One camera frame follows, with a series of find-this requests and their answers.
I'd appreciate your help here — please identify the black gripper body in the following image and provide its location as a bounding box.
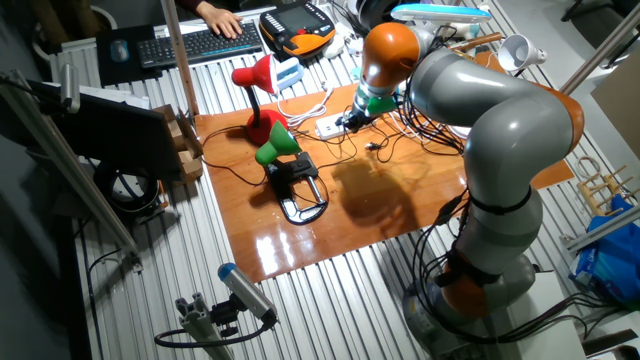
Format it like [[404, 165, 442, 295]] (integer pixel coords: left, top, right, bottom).
[[344, 105, 374, 128]]

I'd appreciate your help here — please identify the black lamp power cord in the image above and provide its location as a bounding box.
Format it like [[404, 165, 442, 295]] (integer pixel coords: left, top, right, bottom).
[[363, 122, 406, 164], [201, 124, 359, 207], [292, 127, 359, 166]]

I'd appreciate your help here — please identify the white power strip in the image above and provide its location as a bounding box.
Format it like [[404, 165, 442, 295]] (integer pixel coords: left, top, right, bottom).
[[313, 112, 351, 140]]

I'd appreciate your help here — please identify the green clamp desk lamp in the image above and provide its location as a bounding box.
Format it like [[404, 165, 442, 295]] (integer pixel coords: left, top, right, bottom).
[[254, 119, 330, 226]]

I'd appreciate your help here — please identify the red desk lamp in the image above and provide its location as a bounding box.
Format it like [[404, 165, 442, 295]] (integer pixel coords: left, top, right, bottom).
[[230, 53, 290, 147]]

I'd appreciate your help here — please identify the white and blue LED lamp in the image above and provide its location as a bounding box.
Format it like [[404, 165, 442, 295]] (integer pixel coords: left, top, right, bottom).
[[389, 2, 494, 41]]

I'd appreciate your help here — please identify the white shade desk lamp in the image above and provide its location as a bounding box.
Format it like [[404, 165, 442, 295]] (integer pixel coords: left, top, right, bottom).
[[497, 33, 549, 81]]

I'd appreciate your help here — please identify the bare person hand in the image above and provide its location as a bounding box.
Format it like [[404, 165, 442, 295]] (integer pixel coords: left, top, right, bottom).
[[195, 0, 245, 41]]

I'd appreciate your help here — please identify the white rounded object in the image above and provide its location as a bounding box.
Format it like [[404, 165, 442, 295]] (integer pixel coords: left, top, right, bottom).
[[322, 33, 347, 60]]

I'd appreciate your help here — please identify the black round device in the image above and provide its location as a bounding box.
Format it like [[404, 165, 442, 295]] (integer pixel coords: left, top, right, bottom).
[[357, 0, 401, 29]]

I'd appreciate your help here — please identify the robot teach pendant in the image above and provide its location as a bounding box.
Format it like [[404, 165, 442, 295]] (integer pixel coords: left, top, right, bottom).
[[258, 0, 337, 62]]

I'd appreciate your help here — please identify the black keyboard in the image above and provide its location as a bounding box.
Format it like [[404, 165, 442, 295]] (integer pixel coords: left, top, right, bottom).
[[136, 20, 265, 70]]

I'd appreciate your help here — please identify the brown cardboard box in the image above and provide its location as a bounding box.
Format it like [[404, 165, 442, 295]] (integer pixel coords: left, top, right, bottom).
[[152, 103, 205, 184]]

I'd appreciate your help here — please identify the black monitor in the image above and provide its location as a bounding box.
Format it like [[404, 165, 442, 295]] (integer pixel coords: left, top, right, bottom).
[[29, 79, 184, 181]]

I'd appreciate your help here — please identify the grey computer mouse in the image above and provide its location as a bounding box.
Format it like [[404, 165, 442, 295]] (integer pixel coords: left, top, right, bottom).
[[109, 38, 131, 64]]

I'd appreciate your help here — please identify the black mouse pad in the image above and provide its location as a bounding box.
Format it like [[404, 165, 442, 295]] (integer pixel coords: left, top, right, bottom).
[[94, 23, 164, 89]]

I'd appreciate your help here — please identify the wooden rack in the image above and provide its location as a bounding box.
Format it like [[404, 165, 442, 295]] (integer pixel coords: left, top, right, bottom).
[[574, 157, 640, 216]]

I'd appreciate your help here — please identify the beige cardboard panel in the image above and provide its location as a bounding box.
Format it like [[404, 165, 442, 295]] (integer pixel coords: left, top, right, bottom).
[[589, 49, 640, 161]]

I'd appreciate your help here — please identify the slanted aluminium profile bar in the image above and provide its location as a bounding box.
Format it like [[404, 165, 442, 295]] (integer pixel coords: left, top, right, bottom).
[[0, 69, 144, 274]]

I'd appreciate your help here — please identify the blue plastic bag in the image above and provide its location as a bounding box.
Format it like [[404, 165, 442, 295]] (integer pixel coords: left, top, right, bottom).
[[569, 194, 640, 306]]

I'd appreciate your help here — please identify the braided white cord with plug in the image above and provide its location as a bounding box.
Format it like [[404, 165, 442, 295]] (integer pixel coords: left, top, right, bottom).
[[277, 82, 335, 129]]

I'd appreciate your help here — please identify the thin white cord with plug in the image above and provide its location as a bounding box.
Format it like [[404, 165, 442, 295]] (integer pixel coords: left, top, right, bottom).
[[387, 109, 472, 144]]

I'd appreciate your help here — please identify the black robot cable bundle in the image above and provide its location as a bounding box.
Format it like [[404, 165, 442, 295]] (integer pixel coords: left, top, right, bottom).
[[409, 194, 631, 346]]

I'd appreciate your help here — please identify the wooden handle tool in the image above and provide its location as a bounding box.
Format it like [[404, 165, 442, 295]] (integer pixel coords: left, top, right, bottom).
[[449, 32, 504, 54]]

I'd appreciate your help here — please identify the silver camera with blue end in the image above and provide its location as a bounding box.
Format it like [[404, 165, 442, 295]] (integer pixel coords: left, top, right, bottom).
[[217, 262, 279, 326]]

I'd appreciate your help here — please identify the black round cable coil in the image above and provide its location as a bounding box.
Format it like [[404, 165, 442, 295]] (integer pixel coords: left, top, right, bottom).
[[92, 159, 169, 224]]

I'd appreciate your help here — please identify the slanted aluminium post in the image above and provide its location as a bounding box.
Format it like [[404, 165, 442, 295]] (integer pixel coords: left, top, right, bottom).
[[559, 4, 640, 96]]

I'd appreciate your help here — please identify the short aluminium camera stand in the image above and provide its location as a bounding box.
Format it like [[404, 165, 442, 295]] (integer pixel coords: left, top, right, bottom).
[[174, 292, 236, 360]]

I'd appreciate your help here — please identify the black camera cable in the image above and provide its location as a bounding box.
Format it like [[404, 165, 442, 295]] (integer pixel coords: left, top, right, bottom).
[[153, 309, 279, 349]]

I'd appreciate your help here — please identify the silver camera on bar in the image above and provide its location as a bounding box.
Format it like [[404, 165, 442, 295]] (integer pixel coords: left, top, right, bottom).
[[58, 62, 82, 115]]

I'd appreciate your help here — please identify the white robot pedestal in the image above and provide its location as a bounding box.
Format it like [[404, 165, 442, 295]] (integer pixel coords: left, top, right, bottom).
[[399, 269, 589, 360]]

